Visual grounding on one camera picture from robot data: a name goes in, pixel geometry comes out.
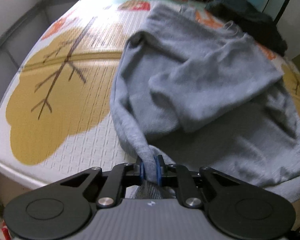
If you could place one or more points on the printed foam play mat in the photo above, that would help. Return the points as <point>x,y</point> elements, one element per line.
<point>65,92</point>

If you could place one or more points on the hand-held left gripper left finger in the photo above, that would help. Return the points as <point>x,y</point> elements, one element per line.
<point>141,171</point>

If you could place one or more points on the grey sweatshirt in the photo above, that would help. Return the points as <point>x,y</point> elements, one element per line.
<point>202,92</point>

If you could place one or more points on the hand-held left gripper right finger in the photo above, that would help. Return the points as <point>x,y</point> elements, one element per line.
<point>159,172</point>

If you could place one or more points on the dark green garment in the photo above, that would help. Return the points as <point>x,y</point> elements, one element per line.
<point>247,20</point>

